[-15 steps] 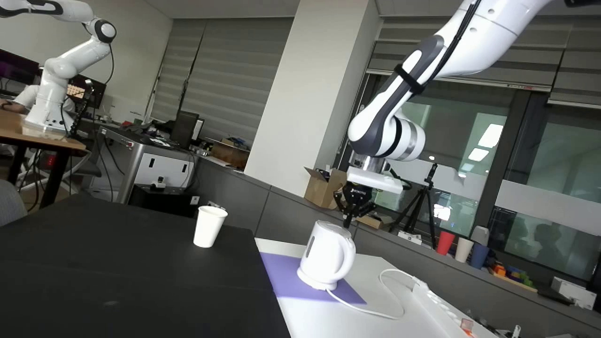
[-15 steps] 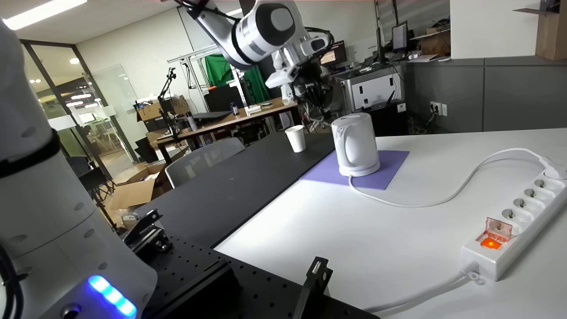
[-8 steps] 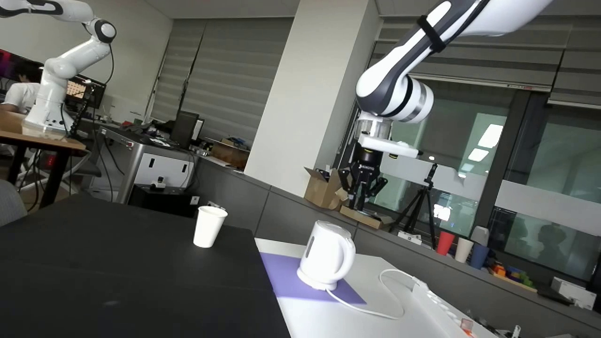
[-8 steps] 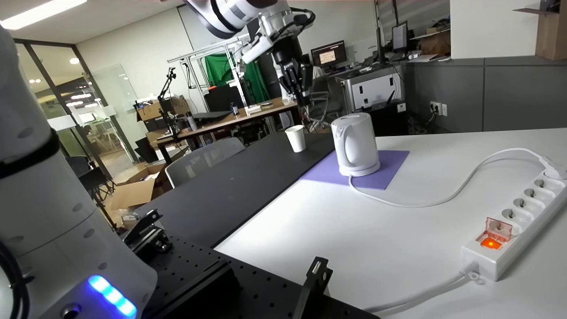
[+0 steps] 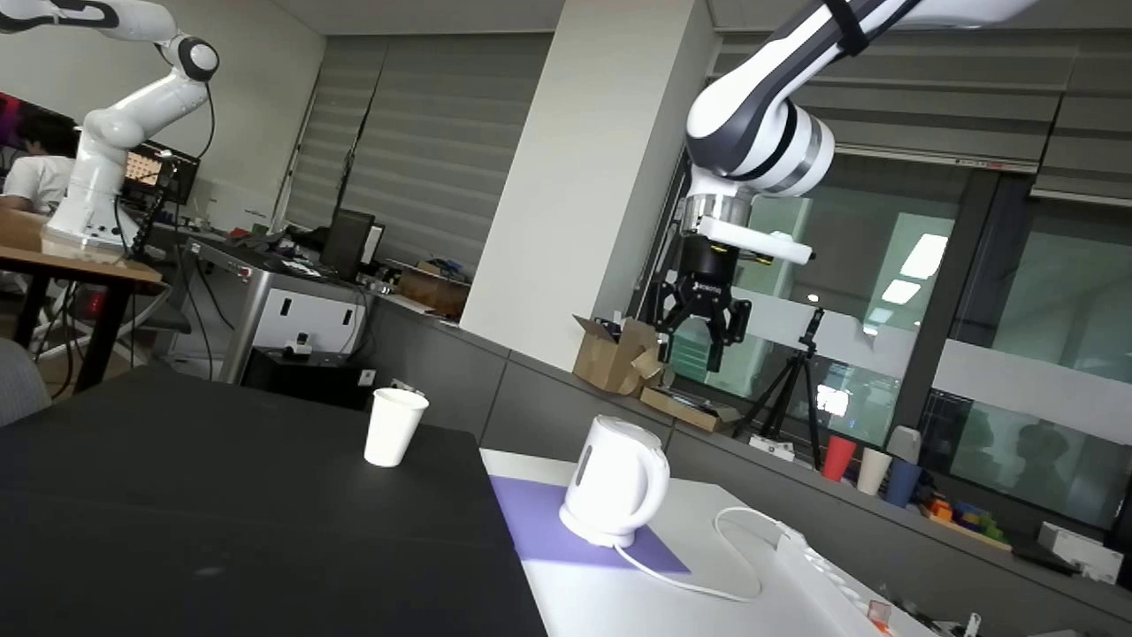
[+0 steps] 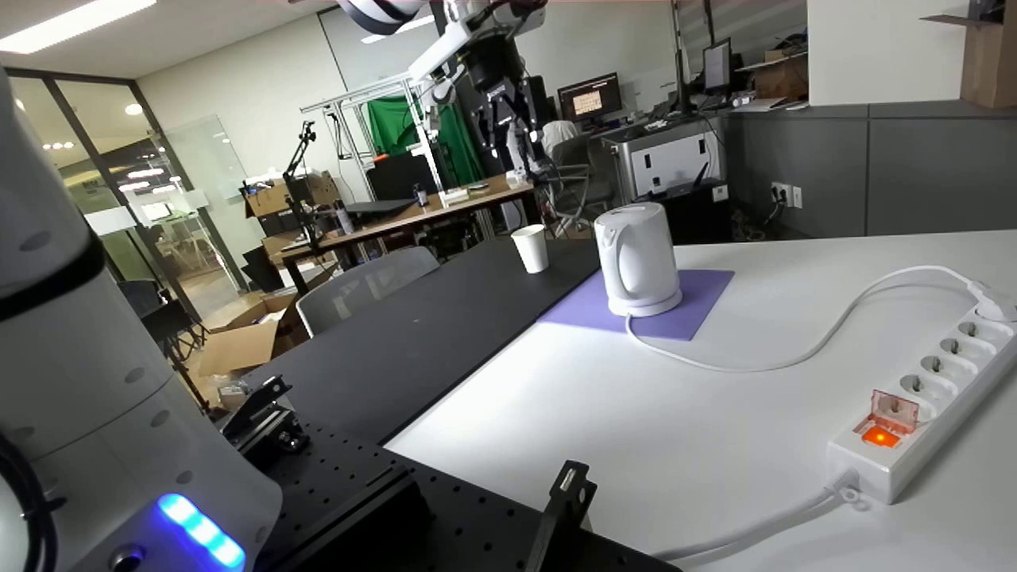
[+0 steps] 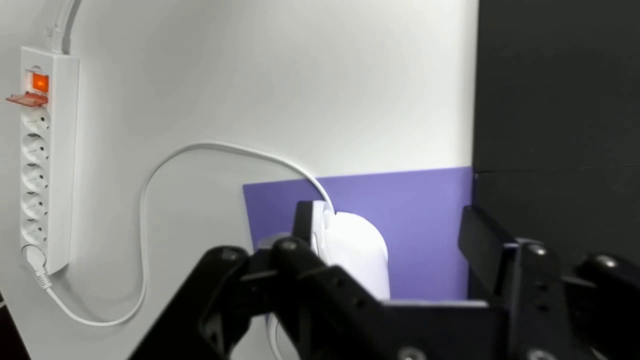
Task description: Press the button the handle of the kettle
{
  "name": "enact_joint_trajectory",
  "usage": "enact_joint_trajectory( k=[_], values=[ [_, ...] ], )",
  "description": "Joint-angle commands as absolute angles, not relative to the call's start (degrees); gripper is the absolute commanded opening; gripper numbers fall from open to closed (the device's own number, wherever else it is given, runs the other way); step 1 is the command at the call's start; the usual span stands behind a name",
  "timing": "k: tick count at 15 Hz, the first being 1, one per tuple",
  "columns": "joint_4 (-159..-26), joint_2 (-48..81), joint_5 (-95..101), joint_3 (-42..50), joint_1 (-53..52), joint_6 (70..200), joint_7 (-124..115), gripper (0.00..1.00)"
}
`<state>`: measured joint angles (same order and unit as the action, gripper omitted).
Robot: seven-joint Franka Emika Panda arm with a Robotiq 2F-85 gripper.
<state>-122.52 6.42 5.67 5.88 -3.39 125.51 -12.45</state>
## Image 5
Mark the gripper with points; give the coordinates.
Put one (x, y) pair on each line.
(706, 270)

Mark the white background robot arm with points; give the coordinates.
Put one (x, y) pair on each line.
(110, 133)

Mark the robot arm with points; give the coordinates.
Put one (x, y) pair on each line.
(752, 106)

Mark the white electric kettle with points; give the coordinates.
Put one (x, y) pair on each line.
(615, 482)

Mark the flat cardboard box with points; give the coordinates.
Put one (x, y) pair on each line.
(685, 407)

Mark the open cardboard box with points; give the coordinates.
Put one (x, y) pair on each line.
(610, 358)

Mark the small white box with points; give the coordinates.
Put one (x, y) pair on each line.
(772, 447)

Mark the red cup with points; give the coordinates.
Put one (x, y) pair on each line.
(837, 458)

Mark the beige cup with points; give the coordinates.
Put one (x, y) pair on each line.
(872, 471)

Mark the blue cup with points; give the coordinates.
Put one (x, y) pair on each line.
(902, 485)

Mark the purple mat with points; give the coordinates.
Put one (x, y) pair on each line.
(531, 531)

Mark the white power strip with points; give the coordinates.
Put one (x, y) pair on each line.
(827, 584)

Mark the grey window blind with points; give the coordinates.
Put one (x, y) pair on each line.
(433, 141)
(955, 97)

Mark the white paper cup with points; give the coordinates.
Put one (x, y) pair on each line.
(393, 429)

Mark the window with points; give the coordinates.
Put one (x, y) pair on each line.
(1017, 354)

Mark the heap of toy blocks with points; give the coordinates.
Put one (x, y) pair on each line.
(964, 518)

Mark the black box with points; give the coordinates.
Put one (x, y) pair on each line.
(301, 379)

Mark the metal cart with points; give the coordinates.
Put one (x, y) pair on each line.
(283, 305)

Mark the monitor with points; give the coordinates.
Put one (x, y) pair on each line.
(168, 172)

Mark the wooden table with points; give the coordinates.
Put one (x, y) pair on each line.
(80, 265)

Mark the person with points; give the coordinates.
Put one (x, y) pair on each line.
(40, 177)

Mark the grey chair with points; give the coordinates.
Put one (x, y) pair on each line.
(18, 385)

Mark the camera on tripod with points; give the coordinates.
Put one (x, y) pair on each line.
(800, 372)

